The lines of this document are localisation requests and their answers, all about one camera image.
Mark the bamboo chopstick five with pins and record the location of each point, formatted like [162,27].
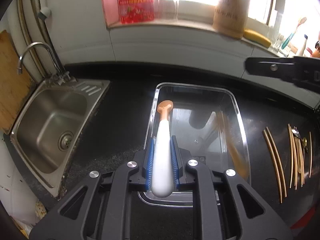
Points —
[302,173]

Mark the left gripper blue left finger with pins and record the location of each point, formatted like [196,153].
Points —
[148,163]

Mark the white handled orange spoon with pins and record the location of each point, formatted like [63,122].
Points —
[162,175]

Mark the bamboo chopstick four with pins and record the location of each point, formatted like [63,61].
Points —
[295,160]

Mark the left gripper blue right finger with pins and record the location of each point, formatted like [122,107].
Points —
[177,163]

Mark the wooden cutting board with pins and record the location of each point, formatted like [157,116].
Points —
[14,89]

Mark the small glass jar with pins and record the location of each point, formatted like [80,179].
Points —
[167,10]

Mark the bamboo chopstick two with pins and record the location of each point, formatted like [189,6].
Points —
[281,171]

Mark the left bamboo utensil holder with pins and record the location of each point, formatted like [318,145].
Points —
[230,17]

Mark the chrome faucet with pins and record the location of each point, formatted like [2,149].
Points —
[50,63]

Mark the red detergent bottle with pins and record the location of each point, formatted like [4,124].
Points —
[136,11]

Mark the brown wooden spoon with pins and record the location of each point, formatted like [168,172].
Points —
[239,163]

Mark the gold spoon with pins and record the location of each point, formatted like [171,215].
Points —
[304,144]

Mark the clear plastic tray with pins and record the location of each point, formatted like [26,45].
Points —
[193,121]

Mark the steel spoon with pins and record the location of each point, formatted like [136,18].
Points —
[296,133]

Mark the yellow sponge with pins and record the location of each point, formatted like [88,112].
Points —
[257,38]

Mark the teal toothbrush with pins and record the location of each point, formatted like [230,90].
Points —
[286,42]

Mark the translucent amber plastic spoon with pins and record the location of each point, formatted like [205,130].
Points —
[299,151]

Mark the stainless steel sink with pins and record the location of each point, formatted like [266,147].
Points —
[49,125]

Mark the bamboo chopstick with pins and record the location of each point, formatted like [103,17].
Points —
[310,154]

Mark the bamboo chopstick one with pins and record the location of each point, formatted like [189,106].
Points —
[273,166]

